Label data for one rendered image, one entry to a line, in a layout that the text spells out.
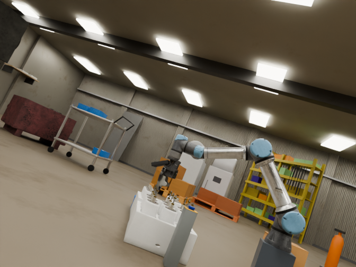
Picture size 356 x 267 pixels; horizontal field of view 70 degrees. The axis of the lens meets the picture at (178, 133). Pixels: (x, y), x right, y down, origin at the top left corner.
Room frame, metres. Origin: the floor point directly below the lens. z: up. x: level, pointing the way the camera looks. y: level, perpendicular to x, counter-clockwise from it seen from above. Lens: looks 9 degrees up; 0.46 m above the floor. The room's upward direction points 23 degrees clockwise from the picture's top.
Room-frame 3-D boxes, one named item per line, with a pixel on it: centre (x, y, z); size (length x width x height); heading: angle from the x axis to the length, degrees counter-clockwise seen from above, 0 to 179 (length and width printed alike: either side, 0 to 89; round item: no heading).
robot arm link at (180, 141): (1.58, -0.04, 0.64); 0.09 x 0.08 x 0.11; 75
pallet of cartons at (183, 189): (5.22, -0.36, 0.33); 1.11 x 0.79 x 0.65; 159
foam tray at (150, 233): (1.72, -0.13, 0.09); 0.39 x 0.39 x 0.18; 5
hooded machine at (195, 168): (7.41, -0.65, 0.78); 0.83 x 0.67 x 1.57; 72
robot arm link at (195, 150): (1.57, -0.14, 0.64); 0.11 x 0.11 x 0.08; 75
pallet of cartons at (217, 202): (6.13, -1.52, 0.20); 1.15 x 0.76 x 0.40; 71
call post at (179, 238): (1.43, -0.23, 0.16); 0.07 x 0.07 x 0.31; 5
